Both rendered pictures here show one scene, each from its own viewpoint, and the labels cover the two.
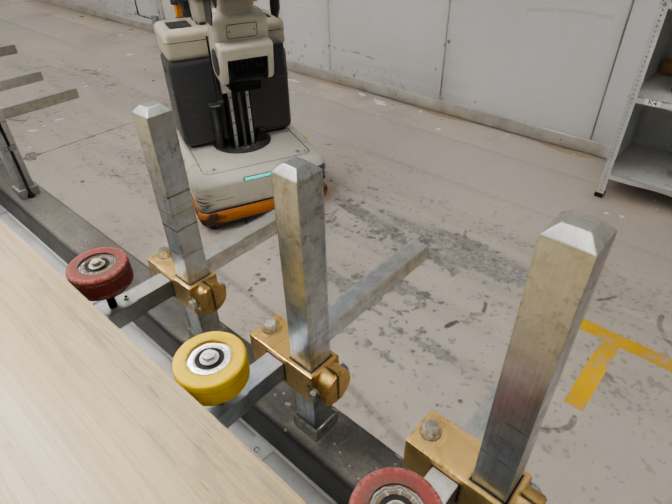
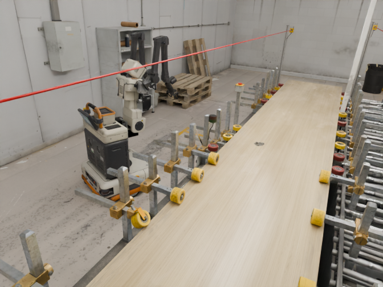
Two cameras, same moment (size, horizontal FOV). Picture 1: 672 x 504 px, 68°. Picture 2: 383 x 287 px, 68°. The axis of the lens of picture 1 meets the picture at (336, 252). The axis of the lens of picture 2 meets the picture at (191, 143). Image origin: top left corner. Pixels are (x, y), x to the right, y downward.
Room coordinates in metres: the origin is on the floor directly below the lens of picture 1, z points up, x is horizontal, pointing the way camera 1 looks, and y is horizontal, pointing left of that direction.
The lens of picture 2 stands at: (2.30, 3.28, 1.88)
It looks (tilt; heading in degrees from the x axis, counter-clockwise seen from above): 26 degrees down; 254
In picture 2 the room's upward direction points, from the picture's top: 3 degrees clockwise
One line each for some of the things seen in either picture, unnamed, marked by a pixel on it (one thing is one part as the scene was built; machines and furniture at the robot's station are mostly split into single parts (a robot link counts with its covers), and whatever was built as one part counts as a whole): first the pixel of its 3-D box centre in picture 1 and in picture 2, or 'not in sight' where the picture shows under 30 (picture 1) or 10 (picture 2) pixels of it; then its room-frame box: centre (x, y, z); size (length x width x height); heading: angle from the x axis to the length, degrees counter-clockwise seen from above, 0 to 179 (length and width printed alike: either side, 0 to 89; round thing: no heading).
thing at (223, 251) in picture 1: (224, 252); (247, 104); (0.68, 0.19, 0.81); 0.43 x 0.03 x 0.04; 137
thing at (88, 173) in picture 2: not in sight; (91, 177); (2.58, 0.60, 0.23); 0.41 x 0.02 x 0.08; 114
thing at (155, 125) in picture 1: (189, 260); (255, 101); (0.59, 0.22, 0.86); 0.04 x 0.04 x 0.48; 47
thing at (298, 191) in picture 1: (309, 340); (261, 95); (0.42, 0.03, 0.87); 0.04 x 0.04 x 0.48; 47
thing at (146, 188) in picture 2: not in sight; (150, 183); (2.13, 1.89, 0.95); 0.14 x 0.06 x 0.05; 47
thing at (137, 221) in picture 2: not in sight; (140, 218); (2.22, 2.17, 0.93); 0.09 x 0.08 x 0.09; 137
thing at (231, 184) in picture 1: (245, 162); (119, 173); (2.29, 0.45, 0.16); 0.67 x 0.64 x 0.25; 24
